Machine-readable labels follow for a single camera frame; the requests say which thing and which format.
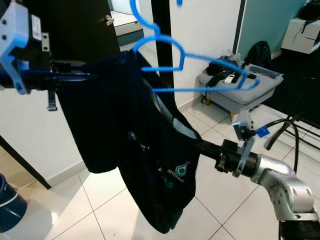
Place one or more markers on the small white device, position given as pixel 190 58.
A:
pixel 232 79

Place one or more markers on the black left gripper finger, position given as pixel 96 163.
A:
pixel 75 77
pixel 72 66

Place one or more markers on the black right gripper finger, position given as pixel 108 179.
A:
pixel 210 155
pixel 207 145

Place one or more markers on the black carpet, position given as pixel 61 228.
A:
pixel 300 90

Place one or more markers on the black bag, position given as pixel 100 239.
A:
pixel 311 12

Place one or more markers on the blue plastic hanger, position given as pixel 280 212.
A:
pixel 179 2
pixel 205 89

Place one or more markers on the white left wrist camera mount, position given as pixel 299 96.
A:
pixel 20 30

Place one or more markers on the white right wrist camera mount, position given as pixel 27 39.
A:
pixel 245 127

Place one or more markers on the navy blue bin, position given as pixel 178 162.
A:
pixel 12 210

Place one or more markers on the dark printed sports jersey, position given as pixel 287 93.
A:
pixel 120 130

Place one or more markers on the grey ottoman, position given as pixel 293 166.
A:
pixel 240 100

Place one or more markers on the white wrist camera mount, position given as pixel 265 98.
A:
pixel 245 127
pixel 20 30

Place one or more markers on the white shelf unit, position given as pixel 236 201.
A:
pixel 300 40

